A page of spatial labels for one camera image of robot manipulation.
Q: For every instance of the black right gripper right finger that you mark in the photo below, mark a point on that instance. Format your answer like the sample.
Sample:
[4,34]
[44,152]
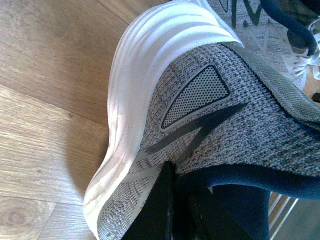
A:
[219,212]

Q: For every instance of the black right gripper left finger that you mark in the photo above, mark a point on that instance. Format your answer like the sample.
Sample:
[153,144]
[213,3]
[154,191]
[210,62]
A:
[155,220]

